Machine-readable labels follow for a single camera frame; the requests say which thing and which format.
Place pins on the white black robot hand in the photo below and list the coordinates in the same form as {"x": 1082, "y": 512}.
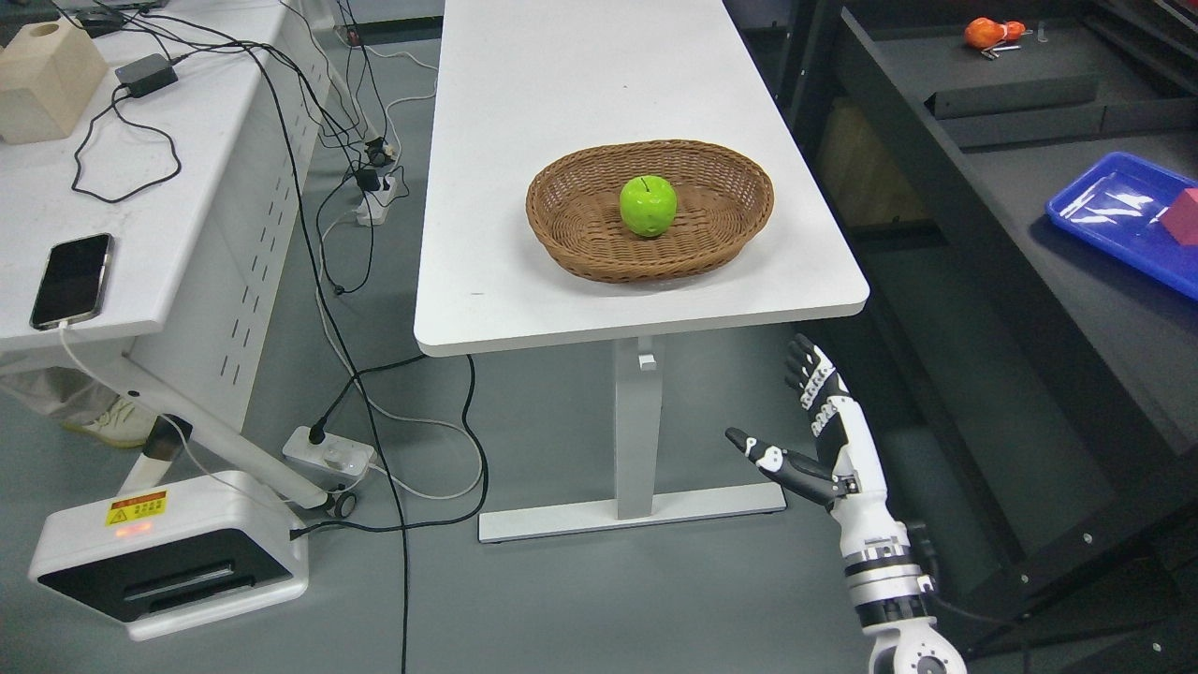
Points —
{"x": 846, "y": 478}

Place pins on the green apple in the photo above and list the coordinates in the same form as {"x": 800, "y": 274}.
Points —
{"x": 648, "y": 205}

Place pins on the white robot base unit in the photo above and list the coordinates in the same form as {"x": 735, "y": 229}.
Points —
{"x": 175, "y": 556}

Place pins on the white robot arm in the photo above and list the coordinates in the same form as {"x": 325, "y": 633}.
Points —
{"x": 891, "y": 593}

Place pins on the black metal shelf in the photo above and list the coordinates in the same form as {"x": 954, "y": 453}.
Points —
{"x": 1059, "y": 382}

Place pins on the brown wicker basket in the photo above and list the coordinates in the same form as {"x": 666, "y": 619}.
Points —
{"x": 724, "y": 199}

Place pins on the blue plastic tray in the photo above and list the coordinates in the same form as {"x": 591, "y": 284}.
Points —
{"x": 1116, "y": 206}

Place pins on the red block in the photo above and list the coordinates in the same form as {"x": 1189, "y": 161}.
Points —
{"x": 1180, "y": 219}

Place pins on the orange toy object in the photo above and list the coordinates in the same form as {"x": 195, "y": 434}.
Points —
{"x": 983, "y": 33}

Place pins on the white power strip near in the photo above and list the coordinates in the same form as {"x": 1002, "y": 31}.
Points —
{"x": 314, "y": 448}

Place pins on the white power strip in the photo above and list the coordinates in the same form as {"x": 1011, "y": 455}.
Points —
{"x": 373, "y": 209}
{"x": 314, "y": 448}

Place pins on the white standing desk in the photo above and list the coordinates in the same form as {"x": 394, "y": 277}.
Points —
{"x": 524, "y": 83}

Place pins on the white power strip far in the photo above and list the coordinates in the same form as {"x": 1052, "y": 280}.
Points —
{"x": 373, "y": 209}

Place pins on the white left side desk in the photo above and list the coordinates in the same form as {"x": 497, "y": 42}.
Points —
{"x": 201, "y": 196}

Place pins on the black smartphone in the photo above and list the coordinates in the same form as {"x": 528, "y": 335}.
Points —
{"x": 73, "y": 282}

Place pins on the black power adapter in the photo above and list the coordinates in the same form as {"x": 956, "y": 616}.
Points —
{"x": 146, "y": 75}

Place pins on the beige wooden block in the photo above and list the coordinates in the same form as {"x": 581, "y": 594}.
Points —
{"x": 49, "y": 73}

